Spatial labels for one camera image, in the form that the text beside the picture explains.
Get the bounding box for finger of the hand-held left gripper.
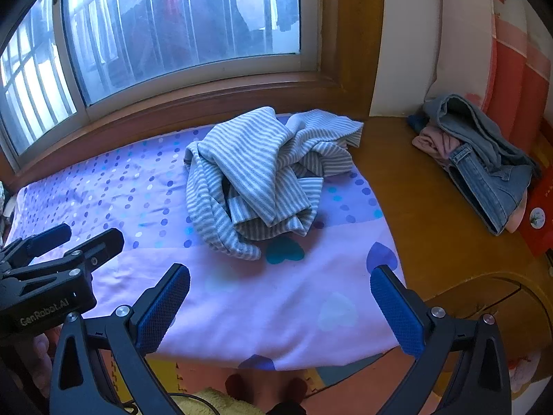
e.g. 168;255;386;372
0;223;72;269
9;228;125;283

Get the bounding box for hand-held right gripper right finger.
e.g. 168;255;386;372
369;265;513;415

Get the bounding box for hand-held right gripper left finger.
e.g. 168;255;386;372
48;263;191;415

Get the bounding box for grey white striped pants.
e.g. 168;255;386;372
184;106;364;261

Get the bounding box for person's left hand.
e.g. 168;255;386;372
26;331;59;398

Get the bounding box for white patterned cloth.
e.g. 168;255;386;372
0;182;16;243

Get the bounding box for purple dotted bedsheet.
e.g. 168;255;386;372
9;114;407;372

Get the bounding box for yellow fleece robe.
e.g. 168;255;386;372
190;388;236;415

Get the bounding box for red box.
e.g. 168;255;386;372
516;173;553;260

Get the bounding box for pink garment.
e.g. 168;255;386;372
412;123;528;233

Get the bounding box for blue jeans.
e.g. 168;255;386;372
423;94;541;236

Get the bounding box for dark blue cloth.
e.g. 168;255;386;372
407;112;433;132

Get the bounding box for window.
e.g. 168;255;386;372
0;0;322;160

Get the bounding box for orange pink patterned cloth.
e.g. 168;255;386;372
481;0;553;148

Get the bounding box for pale pink pillow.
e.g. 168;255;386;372
425;0;497;107

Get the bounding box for black cable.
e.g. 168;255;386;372
166;393;221;415

